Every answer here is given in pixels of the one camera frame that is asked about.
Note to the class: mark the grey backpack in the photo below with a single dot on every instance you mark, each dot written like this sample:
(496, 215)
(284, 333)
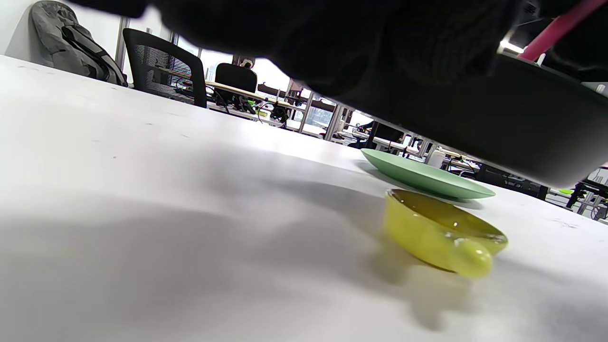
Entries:
(66, 42)

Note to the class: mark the black mesh office chair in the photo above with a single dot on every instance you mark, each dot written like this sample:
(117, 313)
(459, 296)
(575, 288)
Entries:
(190, 71)

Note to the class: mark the black cast iron frying pan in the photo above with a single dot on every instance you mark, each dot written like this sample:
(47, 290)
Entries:
(522, 128)

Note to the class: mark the yellow measuring cup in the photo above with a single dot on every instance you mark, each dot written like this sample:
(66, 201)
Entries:
(427, 232)

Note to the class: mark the light green plate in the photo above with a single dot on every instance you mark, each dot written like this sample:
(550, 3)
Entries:
(427, 175)

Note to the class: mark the plain black office chair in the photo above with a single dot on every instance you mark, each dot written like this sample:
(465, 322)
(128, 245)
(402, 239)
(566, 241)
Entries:
(235, 76)

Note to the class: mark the person's right hand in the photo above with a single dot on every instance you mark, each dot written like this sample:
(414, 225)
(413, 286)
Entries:
(589, 47)

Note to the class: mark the person's left hand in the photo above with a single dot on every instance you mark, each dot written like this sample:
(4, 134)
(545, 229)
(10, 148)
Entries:
(332, 33)

